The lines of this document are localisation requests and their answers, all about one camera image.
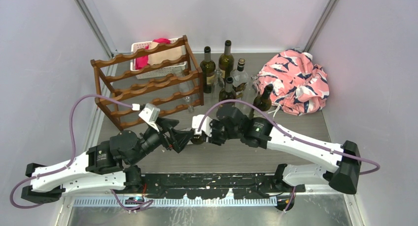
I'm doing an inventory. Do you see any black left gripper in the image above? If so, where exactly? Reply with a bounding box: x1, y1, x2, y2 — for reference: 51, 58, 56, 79
130, 117, 196, 165

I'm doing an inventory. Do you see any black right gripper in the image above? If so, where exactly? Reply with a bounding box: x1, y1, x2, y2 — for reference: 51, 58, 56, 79
202, 117, 242, 145

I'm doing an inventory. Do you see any dark bottle white label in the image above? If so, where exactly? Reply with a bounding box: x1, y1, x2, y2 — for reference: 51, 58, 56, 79
190, 133, 207, 145

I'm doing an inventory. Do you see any dark bottle cream label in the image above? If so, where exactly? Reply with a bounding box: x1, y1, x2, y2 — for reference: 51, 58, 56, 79
252, 84, 274, 112

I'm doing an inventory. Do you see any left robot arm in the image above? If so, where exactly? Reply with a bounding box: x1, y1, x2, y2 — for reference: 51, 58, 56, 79
21, 118, 195, 204

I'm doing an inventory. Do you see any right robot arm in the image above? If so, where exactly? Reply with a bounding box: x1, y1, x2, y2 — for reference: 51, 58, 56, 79
203, 105, 361, 194

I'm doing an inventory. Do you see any dark bottle brown label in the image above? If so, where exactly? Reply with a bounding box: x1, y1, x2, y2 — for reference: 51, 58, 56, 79
218, 77, 236, 102

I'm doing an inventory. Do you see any clear glass bottle by cloth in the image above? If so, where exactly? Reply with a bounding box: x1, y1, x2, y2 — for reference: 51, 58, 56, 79
242, 75, 259, 104

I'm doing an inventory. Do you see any small clear glass bottle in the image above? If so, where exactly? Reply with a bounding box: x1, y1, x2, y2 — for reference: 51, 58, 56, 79
210, 69, 224, 105

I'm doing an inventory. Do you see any clear bottle with dark cap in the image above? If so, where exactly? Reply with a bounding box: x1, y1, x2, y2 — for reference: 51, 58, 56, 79
231, 58, 249, 100

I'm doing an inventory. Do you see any wooden wine rack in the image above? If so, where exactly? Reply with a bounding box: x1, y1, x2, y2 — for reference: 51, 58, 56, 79
90, 35, 204, 131

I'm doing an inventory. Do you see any dark green bottle far left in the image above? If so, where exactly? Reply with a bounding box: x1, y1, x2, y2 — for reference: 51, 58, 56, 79
200, 46, 216, 94

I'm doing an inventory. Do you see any dark green bottle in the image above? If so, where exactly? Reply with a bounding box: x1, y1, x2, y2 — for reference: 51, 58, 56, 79
218, 40, 235, 80
200, 46, 216, 94

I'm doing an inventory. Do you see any dark green bottle far back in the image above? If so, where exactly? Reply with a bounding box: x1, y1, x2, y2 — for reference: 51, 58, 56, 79
218, 40, 235, 80

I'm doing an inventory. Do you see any white plastic basket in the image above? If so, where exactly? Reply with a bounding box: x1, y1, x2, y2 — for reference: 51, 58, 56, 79
130, 38, 187, 79

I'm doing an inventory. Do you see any beige folded cloth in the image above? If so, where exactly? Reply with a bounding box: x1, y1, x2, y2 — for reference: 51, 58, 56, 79
147, 40, 183, 65

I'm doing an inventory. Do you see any red cloth in basket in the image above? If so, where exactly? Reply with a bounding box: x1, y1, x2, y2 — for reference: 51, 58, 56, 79
135, 38, 171, 70

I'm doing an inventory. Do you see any pink shark print cloth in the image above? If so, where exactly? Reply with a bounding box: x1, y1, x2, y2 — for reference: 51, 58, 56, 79
253, 49, 330, 116

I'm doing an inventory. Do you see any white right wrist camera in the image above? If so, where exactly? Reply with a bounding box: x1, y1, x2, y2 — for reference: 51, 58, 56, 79
192, 114, 212, 137

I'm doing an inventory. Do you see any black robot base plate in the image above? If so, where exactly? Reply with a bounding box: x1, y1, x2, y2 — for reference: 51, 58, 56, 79
112, 172, 306, 201

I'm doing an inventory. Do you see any aluminium frame rail front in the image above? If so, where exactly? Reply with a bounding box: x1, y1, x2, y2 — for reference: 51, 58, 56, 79
61, 174, 358, 208

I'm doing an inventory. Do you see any aluminium corner post left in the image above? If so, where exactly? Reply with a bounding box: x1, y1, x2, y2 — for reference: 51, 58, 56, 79
74, 0, 118, 58

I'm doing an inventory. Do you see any aluminium corner post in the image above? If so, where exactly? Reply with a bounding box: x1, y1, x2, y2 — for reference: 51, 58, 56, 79
304, 0, 339, 52
74, 0, 118, 58

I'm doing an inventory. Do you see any aluminium corner post right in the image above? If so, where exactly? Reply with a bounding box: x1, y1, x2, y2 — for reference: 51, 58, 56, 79
304, 0, 339, 52

